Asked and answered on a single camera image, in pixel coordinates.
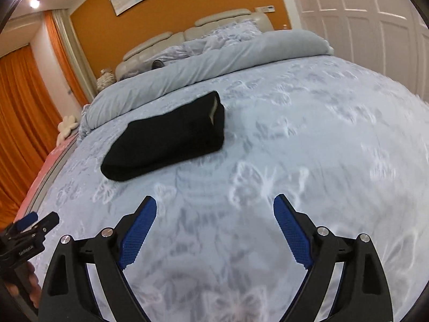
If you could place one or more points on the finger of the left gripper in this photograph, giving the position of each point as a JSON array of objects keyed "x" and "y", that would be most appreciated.
[
  {"x": 26, "y": 221},
  {"x": 44, "y": 226}
]

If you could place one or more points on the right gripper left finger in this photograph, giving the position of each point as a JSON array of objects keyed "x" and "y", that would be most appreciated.
[{"x": 67, "y": 294}]

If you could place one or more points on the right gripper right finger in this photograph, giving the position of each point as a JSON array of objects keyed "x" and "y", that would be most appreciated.
[{"x": 362, "y": 294}]

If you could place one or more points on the black pants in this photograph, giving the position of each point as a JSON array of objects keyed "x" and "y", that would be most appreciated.
[{"x": 187, "y": 132}]

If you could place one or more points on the pink blanket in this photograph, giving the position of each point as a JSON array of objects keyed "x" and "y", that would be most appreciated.
[{"x": 51, "y": 168}]

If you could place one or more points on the orange curtain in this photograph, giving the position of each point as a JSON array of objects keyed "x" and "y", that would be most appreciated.
[{"x": 29, "y": 121}]

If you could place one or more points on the white flower plush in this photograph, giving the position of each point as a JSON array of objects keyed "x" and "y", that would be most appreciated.
[{"x": 65, "y": 128}]

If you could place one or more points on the butterfly print bed cover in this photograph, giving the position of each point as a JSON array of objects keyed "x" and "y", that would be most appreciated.
[{"x": 347, "y": 146}]

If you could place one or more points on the white bedside ornament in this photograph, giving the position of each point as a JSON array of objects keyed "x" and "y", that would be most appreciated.
[{"x": 106, "y": 79}]

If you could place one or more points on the beige leather headboard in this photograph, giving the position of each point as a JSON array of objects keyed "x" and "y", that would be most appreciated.
[{"x": 203, "y": 26}]

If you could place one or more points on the butterfly print pillow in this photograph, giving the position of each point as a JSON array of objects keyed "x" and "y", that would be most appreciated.
[{"x": 224, "y": 36}]

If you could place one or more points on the grey folded duvet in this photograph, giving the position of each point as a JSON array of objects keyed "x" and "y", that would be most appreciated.
[{"x": 126, "y": 95}]

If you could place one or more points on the white wardrobe doors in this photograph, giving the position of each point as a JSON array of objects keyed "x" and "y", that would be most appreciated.
[{"x": 386, "y": 36}]

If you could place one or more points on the wall switch panel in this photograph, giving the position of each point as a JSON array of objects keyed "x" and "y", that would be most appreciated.
[{"x": 265, "y": 9}]

